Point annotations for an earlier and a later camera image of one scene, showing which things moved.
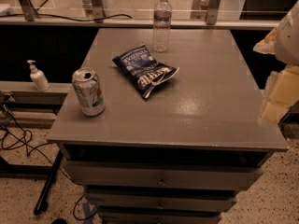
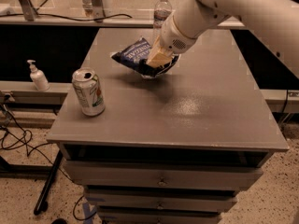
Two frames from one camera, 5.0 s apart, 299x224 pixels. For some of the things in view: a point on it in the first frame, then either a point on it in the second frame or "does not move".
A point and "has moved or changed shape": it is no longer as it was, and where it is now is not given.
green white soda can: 89,91 does not move
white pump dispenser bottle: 38,77 does not move
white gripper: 289,39 to 173,36
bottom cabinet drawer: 161,217 does not move
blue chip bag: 143,70 has moved or changed shape
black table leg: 49,185 does not move
